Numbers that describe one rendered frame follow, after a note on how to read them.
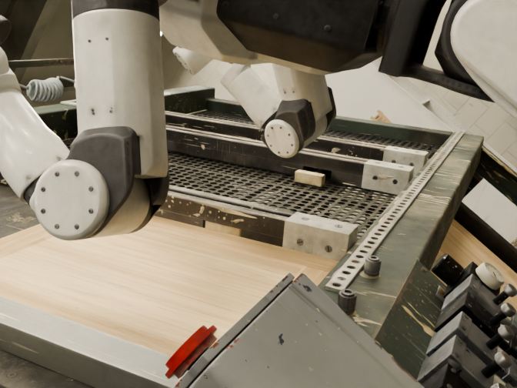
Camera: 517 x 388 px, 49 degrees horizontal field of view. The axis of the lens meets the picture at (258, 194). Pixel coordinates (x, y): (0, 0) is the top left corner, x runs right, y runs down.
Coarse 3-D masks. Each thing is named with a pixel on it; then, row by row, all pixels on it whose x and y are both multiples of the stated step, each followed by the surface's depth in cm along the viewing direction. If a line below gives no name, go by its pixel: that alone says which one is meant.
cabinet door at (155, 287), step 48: (0, 240) 100; (48, 240) 103; (96, 240) 104; (144, 240) 106; (192, 240) 108; (240, 240) 109; (0, 288) 84; (48, 288) 86; (96, 288) 87; (144, 288) 88; (192, 288) 89; (240, 288) 90; (144, 336) 74
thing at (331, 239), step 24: (168, 192) 117; (192, 192) 118; (168, 216) 117; (192, 216) 115; (216, 216) 112; (240, 216) 110; (264, 216) 107; (288, 216) 110; (312, 216) 109; (264, 240) 109; (288, 240) 106; (312, 240) 104; (336, 240) 102
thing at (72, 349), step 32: (0, 320) 72; (32, 320) 72; (64, 320) 73; (32, 352) 70; (64, 352) 67; (96, 352) 66; (128, 352) 67; (96, 384) 66; (128, 384) 64; (160, 384) 62
